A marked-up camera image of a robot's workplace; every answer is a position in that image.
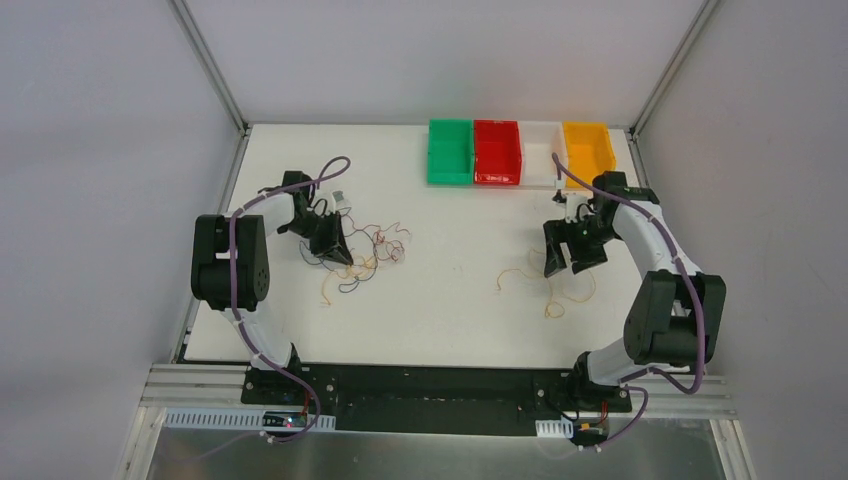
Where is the yellow thin cable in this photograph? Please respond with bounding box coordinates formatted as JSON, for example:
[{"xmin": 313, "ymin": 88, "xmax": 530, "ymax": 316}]
[{"xmin": 495, "ymin": 248, "xmax": 599, "ymax": 320}]

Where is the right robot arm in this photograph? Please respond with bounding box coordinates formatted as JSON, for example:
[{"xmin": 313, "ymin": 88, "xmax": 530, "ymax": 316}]
[{"xmin": 543, "ymin": 171, "xmax": 727, "ymax": 410}]

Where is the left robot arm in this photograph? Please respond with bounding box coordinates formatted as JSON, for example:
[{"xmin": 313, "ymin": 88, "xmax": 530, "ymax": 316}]
[{"xmin": 190, "ymin": 171, "xmax": 354, "ymax": 405}]

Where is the yellow plastic bin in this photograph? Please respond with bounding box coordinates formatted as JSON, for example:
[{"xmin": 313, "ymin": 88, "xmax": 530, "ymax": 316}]
[{"xmin": 563, "ymin": 122, "xmax": 617, "ymax": 184}]

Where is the white plastic bin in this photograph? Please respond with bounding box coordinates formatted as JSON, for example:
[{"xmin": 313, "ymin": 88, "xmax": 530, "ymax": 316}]
[{"xmin": 518, "ymin": 121, "xmax": 567, "ymax": 189}]

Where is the red plastic bin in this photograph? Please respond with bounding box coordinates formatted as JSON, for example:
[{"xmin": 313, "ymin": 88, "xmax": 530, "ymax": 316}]
[{"xmin": 473, "ymin": 119, "xmax": 523, "ymax": 186}]

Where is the green plastic bin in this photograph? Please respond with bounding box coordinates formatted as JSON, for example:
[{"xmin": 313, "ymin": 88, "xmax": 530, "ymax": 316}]
[{"xmin": 427, "ymin": 119, "xmax": 475, "ymax": 186}]

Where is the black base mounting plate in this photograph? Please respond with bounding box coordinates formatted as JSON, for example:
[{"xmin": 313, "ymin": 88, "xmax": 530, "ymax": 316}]
[{"xmin": 241, "ymin": 363, "xmax": 632, "ymax": 436}]

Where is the right white cable duct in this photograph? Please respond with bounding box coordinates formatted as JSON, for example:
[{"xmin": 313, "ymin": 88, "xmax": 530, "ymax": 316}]
[{"xmin": 535, "ymin": 418, "xmax": 574, "ymax": 439}]

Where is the white cable duct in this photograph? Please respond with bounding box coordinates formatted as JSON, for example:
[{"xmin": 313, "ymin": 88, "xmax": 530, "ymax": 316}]
[
  {"xmin": 535, "ymin": 418, "xmax": 574, "ymax": 439},
  {"xmin": 163, "ymin": 408, "xmax": 313, "ymax": 433}
]

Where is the left white cable duct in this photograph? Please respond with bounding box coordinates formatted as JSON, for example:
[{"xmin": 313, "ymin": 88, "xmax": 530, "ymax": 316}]
[{"xmin": 163, "ymin": 408, "xmax": 313, "ymax": 433}]

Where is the aluminium front frame rail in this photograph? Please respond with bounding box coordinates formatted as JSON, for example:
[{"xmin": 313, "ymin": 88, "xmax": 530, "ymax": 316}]
[{"xmin": 141, "ymin": 364, "xmax": 738, "ymax": 420}]

